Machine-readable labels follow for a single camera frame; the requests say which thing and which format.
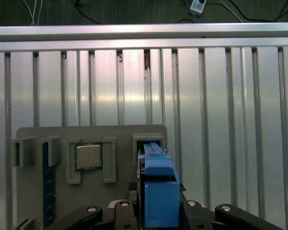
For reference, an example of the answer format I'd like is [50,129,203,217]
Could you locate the white floor cables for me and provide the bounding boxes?
[23,0,43,26]

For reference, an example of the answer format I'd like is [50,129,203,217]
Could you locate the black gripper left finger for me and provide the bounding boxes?
[50,182,141,230]

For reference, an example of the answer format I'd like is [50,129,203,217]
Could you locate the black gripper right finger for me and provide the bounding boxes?
[178,183,287,230]

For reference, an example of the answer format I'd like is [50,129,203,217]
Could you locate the RAM stick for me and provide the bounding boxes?
[42,141,57,227]

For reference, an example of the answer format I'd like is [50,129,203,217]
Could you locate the silver CPU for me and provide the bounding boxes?
[74,142,104,171]

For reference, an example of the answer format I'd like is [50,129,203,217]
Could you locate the grey parts rack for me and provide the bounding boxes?
[11,124,169,230]

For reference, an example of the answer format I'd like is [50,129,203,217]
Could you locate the hard disk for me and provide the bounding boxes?
[136,141,189,229]

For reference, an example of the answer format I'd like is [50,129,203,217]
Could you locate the black floor cable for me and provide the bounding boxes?
[71,0,103,25]

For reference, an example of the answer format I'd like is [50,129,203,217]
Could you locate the blue floor cable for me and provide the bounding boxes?
[183,0,200,24]

